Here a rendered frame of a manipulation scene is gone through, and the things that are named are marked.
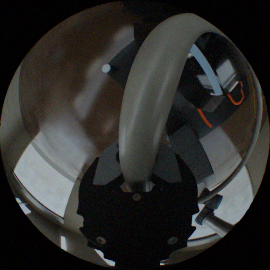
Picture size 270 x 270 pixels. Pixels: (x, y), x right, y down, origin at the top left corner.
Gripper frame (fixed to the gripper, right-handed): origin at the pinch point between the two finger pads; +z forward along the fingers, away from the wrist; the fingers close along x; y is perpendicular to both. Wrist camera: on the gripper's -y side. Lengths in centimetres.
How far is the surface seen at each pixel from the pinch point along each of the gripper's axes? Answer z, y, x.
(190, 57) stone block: 16.5, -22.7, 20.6
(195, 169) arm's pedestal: 32, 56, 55
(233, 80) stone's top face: 9.4, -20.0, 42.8
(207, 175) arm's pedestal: 18, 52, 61
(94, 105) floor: 108, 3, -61
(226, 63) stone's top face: 8.9, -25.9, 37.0
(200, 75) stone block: 17.5, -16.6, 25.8
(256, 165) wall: -39, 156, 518
